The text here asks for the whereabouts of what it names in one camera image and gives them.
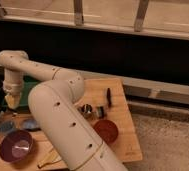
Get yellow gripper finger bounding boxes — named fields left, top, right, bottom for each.
left=5, top=94, right=21, bottom=109

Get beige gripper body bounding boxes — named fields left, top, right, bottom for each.
left=3, top=69, right=24, bottom=96

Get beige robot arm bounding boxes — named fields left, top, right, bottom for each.
left=0, top=50, right=128, bottom=171

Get green bin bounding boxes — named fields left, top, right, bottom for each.
left=16, top=82, right=35, bottom=109

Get blue plate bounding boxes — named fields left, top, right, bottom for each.
left=21, top=119, right=40, bottom=131

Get purple bowl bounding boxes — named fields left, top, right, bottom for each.
left=0, top=130, right=33, bottom=163

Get yellow tongs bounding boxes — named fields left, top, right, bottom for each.
left=37, top=148, right=62, bottom=169

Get small dark metal object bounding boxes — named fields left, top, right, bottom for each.
left=97, top=106, right=106, bottom=118

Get red bowl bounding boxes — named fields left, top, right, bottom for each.
left=93, top=120, right=119, bottom=144

